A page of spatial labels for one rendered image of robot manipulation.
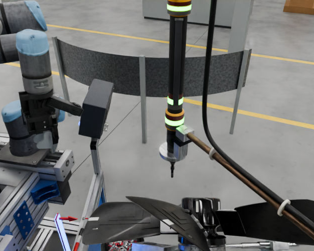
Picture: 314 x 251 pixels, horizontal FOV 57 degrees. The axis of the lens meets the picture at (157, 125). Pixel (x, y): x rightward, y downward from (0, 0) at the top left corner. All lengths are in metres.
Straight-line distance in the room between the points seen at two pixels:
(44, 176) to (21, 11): 0.75
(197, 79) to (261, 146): 1.03
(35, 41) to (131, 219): 0.57
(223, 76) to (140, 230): 2.17
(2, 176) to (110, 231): 0.79
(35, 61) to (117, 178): 2.05
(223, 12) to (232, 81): 4.01
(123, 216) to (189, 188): 1.72
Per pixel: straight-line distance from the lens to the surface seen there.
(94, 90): 1.48
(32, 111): 0.87
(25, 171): 1.55
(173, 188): 2.63
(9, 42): 0.90
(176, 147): 0.68
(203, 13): 6.97
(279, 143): 3.35
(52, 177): 1.51
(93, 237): 0.91
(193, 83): 2.77
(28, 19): 1.26
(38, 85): 0.83
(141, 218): 0.93
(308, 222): 0.51
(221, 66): 2.81
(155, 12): 7.36
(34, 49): 0.79
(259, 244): 1.03
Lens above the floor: 1.93
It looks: 35 degrees down
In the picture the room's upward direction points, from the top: straight up
